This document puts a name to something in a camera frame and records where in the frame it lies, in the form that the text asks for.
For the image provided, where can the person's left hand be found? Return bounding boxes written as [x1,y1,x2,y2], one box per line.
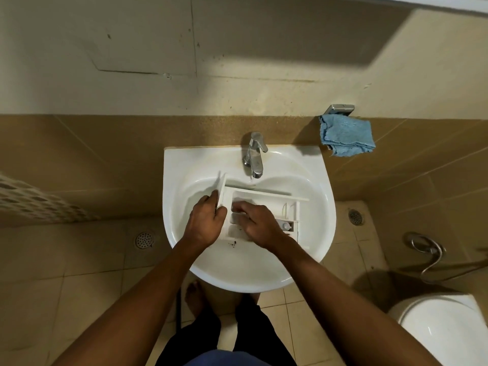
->
[183,192,228,250]

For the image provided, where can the person's right hand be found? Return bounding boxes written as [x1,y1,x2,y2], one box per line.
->
[231,202,291,252]

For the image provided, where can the white plastic detergent drawer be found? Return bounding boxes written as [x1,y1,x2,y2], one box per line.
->
[215,171,310,243]

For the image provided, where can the person's right forearm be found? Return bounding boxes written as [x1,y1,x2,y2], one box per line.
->
[263,234,434,366]

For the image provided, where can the person's left forearm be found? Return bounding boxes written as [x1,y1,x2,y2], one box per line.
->
[57,236,209,366]

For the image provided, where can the white ceramic wash basin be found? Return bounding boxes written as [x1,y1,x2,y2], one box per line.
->
[163,145,337,294]

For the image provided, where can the chrome basin faucet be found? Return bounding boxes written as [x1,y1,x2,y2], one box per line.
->
[242,131,269,180]

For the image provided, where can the person's bare foot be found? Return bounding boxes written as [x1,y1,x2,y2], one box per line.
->
[185,281,209,319]

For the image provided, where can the person's dark trousers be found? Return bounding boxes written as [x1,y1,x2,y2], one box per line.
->
[156,296,297,366]

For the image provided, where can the blue cleaning cloth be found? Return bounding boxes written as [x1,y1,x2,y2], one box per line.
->
[319,114,376,158]

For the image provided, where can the person's blue shirt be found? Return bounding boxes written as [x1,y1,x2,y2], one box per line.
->
[186,348,268,366]

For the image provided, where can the white perforated basket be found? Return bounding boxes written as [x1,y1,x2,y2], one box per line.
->
[0,172,102,227]

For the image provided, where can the white toilet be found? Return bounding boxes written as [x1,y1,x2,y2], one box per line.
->
[387,293,488,366]

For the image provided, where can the chrome wall holder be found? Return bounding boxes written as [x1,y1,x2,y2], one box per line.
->
[323,104,355,117]

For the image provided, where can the chrome sprayer hose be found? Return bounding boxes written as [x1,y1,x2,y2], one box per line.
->
[404,231,488,285]

